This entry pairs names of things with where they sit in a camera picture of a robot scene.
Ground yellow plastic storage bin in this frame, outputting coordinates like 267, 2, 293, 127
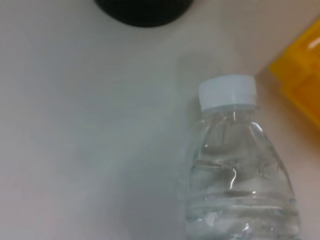
268, 19, 320, 122

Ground black mesh pen holder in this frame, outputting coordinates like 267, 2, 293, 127
93, 0, 195, 28

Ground clear green-labelled water bottle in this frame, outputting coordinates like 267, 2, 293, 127
184, 74, 303, 240

